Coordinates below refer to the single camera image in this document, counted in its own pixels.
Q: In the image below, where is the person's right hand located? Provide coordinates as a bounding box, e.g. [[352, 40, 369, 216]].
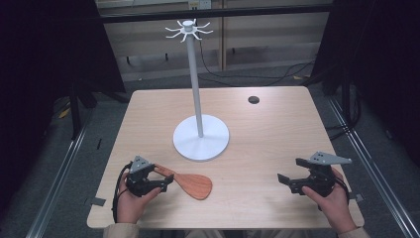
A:
[[301, 167, 359, 234]]

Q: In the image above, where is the white wall socket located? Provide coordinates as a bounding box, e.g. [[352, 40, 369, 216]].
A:
[[187, 0, 212, 10]]

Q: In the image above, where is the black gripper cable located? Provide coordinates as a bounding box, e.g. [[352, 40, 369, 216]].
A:
[[333, 178, 351, 212], [111, 162, 133, 223]]

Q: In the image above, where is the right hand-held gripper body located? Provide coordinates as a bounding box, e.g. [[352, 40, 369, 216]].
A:
[[289, 151, 353, 198]]

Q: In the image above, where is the person's left hand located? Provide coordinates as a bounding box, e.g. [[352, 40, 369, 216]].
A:
[[116, 172, 162, 225]]

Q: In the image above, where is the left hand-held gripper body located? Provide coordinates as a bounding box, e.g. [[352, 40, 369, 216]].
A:
[[125, 155, 166, 198]]

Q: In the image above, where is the black floor cable bundle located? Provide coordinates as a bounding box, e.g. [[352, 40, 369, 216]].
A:
[[325, 92, 363, 142]]

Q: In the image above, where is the wooden post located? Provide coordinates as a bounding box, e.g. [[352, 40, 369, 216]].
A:
[[217, 0, 229, 71]]

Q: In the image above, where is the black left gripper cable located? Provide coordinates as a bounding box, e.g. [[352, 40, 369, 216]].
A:
[[111, 162, 133, 223]]

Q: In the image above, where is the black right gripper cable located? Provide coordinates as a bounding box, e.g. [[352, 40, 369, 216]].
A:
[[333, 178, 351, 212]]

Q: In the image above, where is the black curtain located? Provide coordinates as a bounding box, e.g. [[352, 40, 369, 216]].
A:
[[0, 0, 127, 212], [310, 0, 420, 167]]

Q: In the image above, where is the wooden spatula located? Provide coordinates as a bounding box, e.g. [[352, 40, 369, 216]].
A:
[[153, 164, 213, 201]]

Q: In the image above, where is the white hook stand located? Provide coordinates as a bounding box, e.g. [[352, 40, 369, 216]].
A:
[[164, 18, 231, 163]]

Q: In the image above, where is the metal floor rail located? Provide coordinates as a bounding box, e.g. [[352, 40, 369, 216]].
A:
[[25, 108, 95, 238], [326, 97, 420, 238]]

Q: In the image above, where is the black horizontal bar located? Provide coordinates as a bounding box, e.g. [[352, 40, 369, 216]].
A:
[[98, 3, 333, 24]]

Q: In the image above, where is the black metal stand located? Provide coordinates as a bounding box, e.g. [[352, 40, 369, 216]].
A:
[[340, 65, 353, 124], [67, 82, 84, 141]]

